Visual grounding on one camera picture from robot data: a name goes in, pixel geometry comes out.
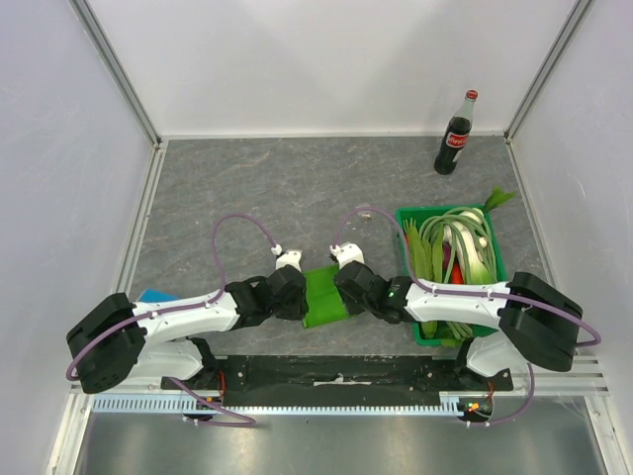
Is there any small clear plastic scrap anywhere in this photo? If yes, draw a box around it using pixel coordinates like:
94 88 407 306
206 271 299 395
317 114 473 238
356 205 372 221

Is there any green paper box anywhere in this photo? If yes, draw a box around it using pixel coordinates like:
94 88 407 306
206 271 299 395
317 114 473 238
303 264 349 329

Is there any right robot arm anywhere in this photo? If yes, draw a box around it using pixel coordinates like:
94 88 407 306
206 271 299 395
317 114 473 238
333 261 583 378

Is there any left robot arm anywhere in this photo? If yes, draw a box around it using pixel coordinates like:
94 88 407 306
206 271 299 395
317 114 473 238
66 265 308 394

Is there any blue small box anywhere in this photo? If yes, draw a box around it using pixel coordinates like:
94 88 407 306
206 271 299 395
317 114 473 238
137 289 179 303

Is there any purple onion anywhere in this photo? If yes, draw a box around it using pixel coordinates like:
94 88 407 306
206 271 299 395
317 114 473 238
442 242 455 270

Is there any orange carrot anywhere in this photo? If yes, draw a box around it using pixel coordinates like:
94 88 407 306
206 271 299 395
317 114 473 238
449 263 464 285

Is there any green plastic tray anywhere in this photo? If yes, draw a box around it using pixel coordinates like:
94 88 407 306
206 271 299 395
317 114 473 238
395 204 510 347

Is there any green long beans bundle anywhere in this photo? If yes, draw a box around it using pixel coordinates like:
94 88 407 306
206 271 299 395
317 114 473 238
418 207 498 342

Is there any cola glass bottle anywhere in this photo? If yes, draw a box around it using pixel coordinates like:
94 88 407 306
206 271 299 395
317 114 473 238
434 89 479 175

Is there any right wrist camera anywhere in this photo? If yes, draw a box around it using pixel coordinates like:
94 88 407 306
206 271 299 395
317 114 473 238
329 242 365 269

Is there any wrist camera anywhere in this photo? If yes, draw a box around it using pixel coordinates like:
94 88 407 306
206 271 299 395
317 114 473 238
329 242 365 269
271 244 303 272

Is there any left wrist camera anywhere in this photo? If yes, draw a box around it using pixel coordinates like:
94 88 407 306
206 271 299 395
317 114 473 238
271 244 303 272

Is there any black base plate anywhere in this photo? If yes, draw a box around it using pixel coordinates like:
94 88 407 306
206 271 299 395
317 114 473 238
184 355 513 406

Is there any grey cable duct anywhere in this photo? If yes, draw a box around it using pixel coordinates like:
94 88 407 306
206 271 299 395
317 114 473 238
91 393 463 417

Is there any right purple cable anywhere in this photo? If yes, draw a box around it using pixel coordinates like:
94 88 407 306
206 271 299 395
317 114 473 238
331 206 602 427

